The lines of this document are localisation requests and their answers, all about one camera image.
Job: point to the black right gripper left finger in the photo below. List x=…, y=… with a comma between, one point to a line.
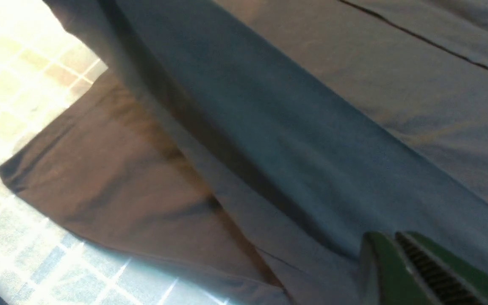
x=385, y=277

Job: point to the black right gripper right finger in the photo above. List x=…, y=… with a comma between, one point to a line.
x=451, y=279

